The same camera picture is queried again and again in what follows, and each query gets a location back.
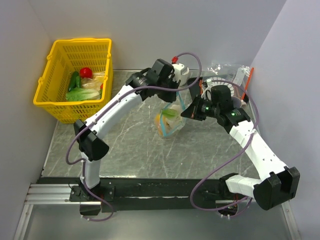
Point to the orange plastic fork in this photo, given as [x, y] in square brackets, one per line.
[200, 86]

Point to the red toy tomato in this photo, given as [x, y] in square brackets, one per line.
[86, 72]

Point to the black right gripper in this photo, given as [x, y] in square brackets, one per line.
[193, 110]

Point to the white blue striped plate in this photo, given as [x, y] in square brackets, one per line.
[217, 81]

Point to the green toy cucumber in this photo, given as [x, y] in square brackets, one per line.
[72, 82]

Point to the yellow orange toy mango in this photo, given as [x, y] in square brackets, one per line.
[157, 124]

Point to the pale yellow toy vegetable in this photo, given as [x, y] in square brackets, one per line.
[95, 82]

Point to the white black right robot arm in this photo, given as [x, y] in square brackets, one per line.
[277, 183]

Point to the green toy chili pepper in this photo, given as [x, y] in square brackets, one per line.
[78, 82]

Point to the white ceramic mug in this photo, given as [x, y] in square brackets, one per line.
[181, 73]

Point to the yellow plastic basket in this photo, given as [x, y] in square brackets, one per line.
[65, 57]

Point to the black rectangular tray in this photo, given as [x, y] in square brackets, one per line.
[195, 89]

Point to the clear bag with red zipper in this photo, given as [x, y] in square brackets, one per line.
[236, 74]

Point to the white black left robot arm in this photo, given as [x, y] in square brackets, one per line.
[139, 86]

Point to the clear bag with blue zipper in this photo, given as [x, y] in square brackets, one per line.
[167, 132]

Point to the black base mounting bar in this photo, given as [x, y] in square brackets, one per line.
[134, 194]

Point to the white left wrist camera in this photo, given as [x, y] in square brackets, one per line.
[174, 60]

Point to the beige mug purple inside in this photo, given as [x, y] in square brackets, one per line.
[238, 103]

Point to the green toy lettuce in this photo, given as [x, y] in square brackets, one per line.
[82, 94]

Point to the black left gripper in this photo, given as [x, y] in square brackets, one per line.
[170, 98]

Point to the white toy cauliflower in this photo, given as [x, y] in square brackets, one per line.
[172, 117]

